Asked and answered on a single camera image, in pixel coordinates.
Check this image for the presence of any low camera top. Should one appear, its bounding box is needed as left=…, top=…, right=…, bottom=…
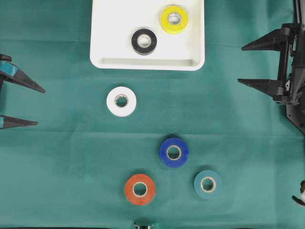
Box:
left=134, top=221, right=154, bottom=229

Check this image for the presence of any teal tape roll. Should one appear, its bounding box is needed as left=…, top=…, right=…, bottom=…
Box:
left=193, top=170, right=222, bottom=200

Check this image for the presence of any white tape roll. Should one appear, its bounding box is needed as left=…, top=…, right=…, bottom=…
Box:
left=106, top=86, right=137, bottom=117

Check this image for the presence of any blue tape roll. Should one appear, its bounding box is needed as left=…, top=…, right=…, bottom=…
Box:
left=159, top=137, right=189, bottom=168

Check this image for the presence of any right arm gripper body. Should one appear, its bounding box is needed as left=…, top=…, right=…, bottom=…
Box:
left=273, top=23, right=305, bottom=105

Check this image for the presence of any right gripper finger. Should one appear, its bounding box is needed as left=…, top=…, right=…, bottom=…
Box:
left=237, top=79, right=285, bottom=97
left=241, top=27, right=290, bottom=51

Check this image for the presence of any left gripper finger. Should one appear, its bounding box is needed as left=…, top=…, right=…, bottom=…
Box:
left=0, top=54, right=45, bottom=93
left=0, top=115, right=38, bottom=129

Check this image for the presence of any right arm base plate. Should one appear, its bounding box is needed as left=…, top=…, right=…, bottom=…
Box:
left=286, top=102, right=305, bottom=134

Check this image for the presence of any black tape roll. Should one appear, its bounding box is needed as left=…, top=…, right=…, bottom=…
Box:
left=131, top=29, right=157, bottom=55

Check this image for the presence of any orange tape roll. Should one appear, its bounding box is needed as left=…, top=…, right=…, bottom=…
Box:
left=124, top=174, right=156, bottom=206

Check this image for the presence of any green table cloth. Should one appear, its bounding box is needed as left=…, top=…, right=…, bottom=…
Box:
left=0, top=0, right=305, bottom=229

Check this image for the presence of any yellow tape roll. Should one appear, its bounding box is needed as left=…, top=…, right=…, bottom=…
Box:
left=160, top=5, right=188, bottom=34

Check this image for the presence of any black white cable clip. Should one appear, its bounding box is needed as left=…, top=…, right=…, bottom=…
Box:
left=292, top=180, right=305, bottom=207

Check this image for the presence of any white plastic tray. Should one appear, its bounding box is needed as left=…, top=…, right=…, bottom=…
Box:
left=90, top=0, right=205, bottom=71

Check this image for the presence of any black mounting rail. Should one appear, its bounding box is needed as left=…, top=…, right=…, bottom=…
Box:
left=294, top=0, right=305, bottom=24

